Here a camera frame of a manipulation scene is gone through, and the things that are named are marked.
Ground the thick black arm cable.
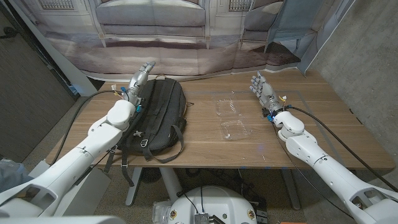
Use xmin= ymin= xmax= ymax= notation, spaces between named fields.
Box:
xmin=284 ymin=105 xmax=398 ymax=192
xmin=49 ymin=89 xmax=126 ymax=166

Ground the person leg in blue jeans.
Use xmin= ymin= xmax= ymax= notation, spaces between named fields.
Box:
xmin=0 ymin=159 xmax=34 ymax=194

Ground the printed sofa room backdrop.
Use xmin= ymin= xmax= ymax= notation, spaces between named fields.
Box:
xmin=9 ymin=0 xmax=357 ymax=83

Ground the white slanted table leg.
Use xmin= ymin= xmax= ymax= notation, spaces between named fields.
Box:
xmin=125 ymin=167 xmax=143 ymax=207

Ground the grey table leg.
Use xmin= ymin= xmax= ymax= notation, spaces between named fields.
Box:
xmin=280 ymin=169 xmax=302 ymax=211

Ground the white door frame post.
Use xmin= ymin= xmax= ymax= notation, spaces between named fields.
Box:
xmin=9 ymin=0 xmax=98 ymax=97

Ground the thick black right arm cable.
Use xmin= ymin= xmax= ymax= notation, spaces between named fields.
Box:
xmin=284 ymin=105 xmax=398 ymax=192

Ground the dark wood door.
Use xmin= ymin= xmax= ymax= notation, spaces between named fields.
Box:
xmin=0 ymin=6 xmax=78 ymax=162

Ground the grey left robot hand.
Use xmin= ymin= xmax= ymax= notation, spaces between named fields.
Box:
xmin=126 ymin=61 xmax=156 ymax=106

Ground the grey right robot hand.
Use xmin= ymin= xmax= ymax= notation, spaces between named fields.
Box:
xmin=249 ymin=71 xmax=285 ymax=114

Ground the white table column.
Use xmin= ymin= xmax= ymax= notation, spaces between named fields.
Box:
xmin=159 ymin=167 xmax=185 ymax=203

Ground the clear plastic clamshell container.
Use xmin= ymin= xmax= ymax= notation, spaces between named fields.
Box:
xmin=214 ymin=98 xmax=253 ymax=141

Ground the black backpack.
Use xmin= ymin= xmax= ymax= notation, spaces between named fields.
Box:
xmin=102 ymin=77 xmax=195 ymax=187

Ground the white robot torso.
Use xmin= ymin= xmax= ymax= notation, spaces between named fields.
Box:
xmin=167 ymin=185 xmax=258 ymax=224

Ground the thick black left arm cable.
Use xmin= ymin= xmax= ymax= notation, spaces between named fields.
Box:
xmin=49 ymin=89 xmax=126 ymax=166

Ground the crumpled clear plastic bag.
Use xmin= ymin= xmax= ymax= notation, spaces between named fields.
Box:
xmin=151 ymin=200 xmax=174 ymax=224

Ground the black door handle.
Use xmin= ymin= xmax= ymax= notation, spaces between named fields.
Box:
xmin=0 ymin=26 xmax=18 ymax=40

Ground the black ribbed round object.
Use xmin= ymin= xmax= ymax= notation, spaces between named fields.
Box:
xmin=139 ymin=167 xmax=162 ymax=184

